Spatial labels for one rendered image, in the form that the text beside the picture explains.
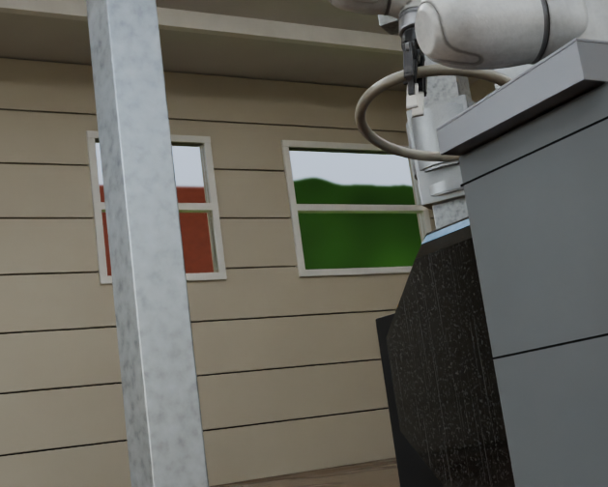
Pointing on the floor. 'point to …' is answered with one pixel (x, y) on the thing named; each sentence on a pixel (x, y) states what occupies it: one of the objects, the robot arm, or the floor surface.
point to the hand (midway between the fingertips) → (415, 100)
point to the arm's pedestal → (558, 286)
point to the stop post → (146, 247)
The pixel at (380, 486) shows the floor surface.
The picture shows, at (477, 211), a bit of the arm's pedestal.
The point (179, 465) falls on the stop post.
